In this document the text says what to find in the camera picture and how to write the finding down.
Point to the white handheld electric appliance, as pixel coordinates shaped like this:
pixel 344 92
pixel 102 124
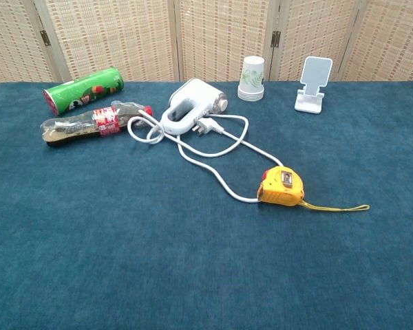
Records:
pixel 192 94

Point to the white paper cup stack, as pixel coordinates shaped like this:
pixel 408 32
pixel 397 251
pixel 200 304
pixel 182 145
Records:
pixel 251 77

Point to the blue tablecloth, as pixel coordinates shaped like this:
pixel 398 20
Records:
pixel 158 258

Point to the woven folding screen panel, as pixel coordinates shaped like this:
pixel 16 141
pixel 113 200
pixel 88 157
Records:
pixel 392 41
pixel 223 34
pixel 117 38
pixel 316 27
pixel 10 41

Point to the crushed cola plastic bottle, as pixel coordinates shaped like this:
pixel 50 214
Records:
pixel 75 129

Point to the green chips can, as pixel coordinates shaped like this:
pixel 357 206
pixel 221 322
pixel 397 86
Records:
pixel 86 91

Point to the white phone stand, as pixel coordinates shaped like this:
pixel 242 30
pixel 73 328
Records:
pixel 316 74

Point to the metal screen hinge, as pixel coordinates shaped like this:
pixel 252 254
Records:
pixel 275 38
pixel 45 38

